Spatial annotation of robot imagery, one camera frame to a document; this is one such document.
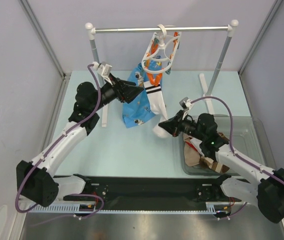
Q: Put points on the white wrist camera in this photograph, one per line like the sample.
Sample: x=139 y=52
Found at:
x=104 y=70
x=186 y=105

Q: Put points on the white clip sock hanger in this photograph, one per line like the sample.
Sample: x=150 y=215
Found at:
x=160 y=53

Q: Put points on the white drying rack stand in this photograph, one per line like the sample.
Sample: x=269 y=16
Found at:
x=207 y=88

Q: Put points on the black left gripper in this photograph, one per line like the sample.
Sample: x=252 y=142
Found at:
x=126 y=91

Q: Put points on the white striped sock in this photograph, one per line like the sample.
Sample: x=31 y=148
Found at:
x=157 y=106
x=195 y=145

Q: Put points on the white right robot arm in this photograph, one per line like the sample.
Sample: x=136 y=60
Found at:
x=262 y=187

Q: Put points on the beige red sock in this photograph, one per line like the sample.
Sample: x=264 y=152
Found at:
x=191 y=155
x=187 y=138

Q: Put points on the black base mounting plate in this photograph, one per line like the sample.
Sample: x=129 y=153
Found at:
x=148 y=194

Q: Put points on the blue cartoon print sock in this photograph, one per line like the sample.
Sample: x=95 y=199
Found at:
x=138 y=111

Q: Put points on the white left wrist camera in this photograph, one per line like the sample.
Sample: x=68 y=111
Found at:
x=104 y=70

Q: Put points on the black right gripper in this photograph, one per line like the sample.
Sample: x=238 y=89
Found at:
x=178 y=124

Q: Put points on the brown striped sock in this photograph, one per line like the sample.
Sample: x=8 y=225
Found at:
x=213 y=165
x=223 y=137

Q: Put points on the blue slotted cable duct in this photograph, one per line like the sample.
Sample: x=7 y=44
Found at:
x=66 y=208

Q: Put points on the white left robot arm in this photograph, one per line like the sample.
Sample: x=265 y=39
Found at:
x=35 y=179

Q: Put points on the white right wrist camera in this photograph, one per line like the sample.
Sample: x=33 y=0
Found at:
x=186 y=105

